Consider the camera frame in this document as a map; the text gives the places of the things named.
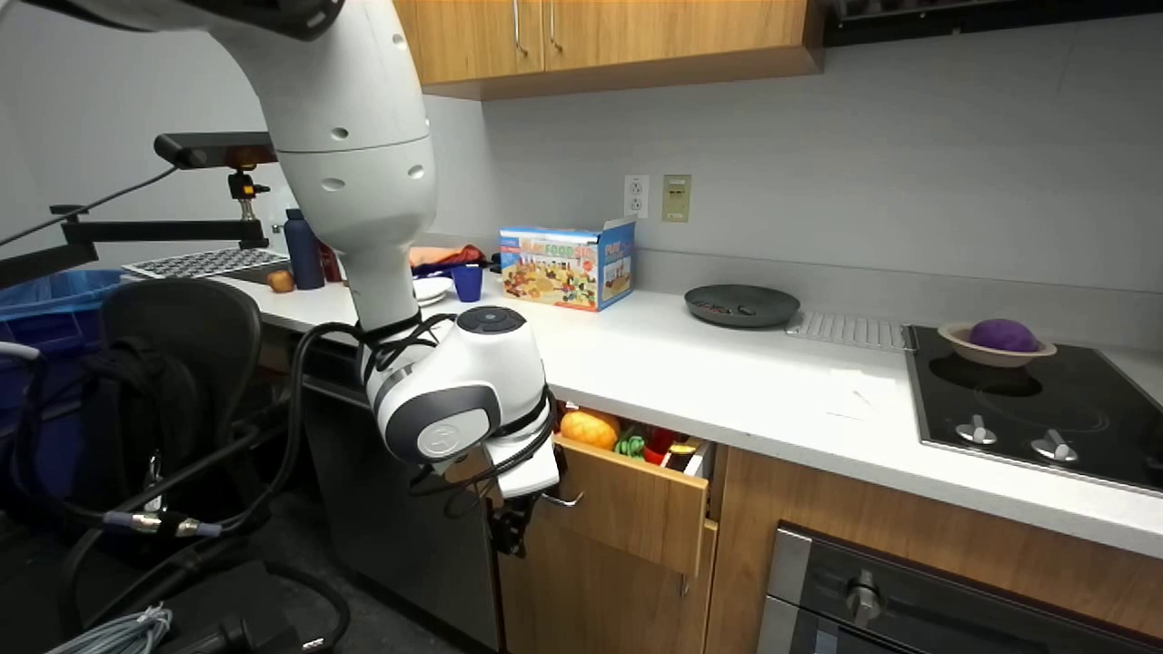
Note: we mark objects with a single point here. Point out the dark blue bottle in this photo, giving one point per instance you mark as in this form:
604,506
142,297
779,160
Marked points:
305,251

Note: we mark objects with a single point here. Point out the bowl with purple object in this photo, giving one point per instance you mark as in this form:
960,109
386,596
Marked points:
996,343

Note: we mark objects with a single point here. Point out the black induction cooktop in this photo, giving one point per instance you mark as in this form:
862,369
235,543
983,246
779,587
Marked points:
1069,413

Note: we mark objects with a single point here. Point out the blue cup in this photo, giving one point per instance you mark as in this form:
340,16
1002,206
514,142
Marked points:
468,283

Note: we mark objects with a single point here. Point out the dark grey round plate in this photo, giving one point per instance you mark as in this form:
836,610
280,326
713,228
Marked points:
742,308

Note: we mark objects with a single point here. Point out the wall power outlet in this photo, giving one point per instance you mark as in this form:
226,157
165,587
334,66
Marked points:
638,198

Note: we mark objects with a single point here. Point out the black office chair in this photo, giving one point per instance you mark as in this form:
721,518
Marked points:
142,458

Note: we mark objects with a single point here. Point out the wooden upper cabinet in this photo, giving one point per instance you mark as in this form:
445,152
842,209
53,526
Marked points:
525,48

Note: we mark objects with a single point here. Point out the black camera on stand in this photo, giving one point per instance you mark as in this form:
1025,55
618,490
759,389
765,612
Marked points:
217,152

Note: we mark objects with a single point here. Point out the blue plastic bin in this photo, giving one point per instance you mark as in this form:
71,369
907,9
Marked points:
49,364

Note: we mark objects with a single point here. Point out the built-in black oven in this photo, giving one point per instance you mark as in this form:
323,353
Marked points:
836,596

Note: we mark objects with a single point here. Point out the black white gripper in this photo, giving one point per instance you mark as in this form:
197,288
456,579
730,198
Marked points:
525,469

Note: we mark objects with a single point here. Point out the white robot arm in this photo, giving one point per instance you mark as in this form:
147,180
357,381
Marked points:
348,123

